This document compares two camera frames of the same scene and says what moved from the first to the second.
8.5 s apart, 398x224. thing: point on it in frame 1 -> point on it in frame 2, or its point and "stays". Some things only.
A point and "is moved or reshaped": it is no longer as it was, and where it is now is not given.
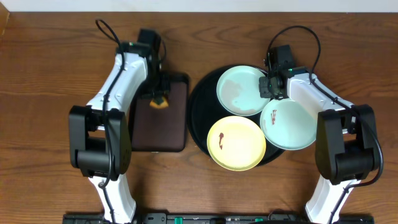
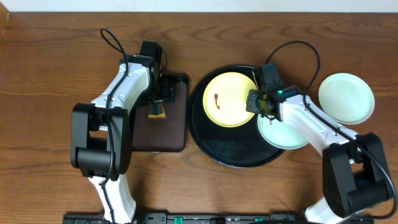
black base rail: [171, 218] stays
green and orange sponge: [159, 103] is moved or reshaped
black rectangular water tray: [163, 130] stays
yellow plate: [236, 143] -> [224, 99]
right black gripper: [264, 92] -> [250, 105]
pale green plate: [237, 91] -> [346, 98]
